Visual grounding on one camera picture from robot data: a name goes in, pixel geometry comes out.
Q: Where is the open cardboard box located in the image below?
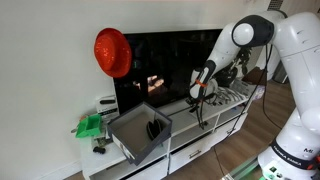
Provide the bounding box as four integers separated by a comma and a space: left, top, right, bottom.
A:
240, 67, 266, 100

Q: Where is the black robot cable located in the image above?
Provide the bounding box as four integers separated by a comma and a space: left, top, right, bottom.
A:
213, 44, 284, 168

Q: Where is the white tv cabinet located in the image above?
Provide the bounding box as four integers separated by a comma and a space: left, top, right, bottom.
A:
80, 87, 253, 180

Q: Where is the white product box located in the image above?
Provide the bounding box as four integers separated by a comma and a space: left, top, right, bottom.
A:
96, 95, 119, 119

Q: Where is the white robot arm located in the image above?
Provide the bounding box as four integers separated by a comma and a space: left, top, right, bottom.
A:
189, 10, 320, 180

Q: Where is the small black object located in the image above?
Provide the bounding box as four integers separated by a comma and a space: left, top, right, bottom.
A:
93, 146, 106, 154

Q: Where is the black flat screen television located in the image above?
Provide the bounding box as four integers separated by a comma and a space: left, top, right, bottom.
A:
114, 29, 221, 113

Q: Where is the striped cloth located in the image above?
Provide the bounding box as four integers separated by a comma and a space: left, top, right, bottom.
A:
215, 87, 247, 105

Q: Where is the green plastic bin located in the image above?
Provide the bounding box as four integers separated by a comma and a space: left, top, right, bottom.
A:
76, 114, 101, 138

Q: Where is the dark blue open box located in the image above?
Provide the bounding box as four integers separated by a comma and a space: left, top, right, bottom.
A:
107, 102, 172, 165

